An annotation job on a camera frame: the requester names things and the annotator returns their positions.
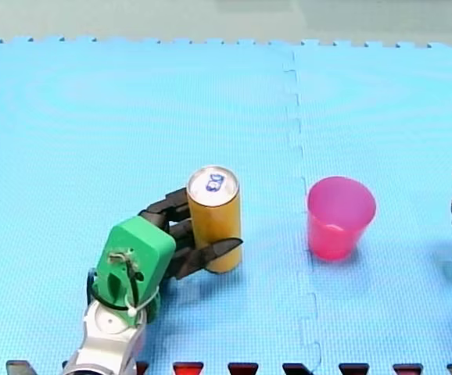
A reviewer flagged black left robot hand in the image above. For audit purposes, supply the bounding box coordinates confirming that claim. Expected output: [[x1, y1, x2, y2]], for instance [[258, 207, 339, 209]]
[[138, 187, 245, 280]]

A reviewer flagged yellow drink can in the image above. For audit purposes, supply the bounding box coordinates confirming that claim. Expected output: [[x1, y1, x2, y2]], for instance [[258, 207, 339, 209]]
[[186, 165, 244, 274]]

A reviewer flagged pink plastic cup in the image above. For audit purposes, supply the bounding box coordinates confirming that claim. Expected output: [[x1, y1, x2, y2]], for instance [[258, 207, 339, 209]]
[[307, 176, 377, 262]]

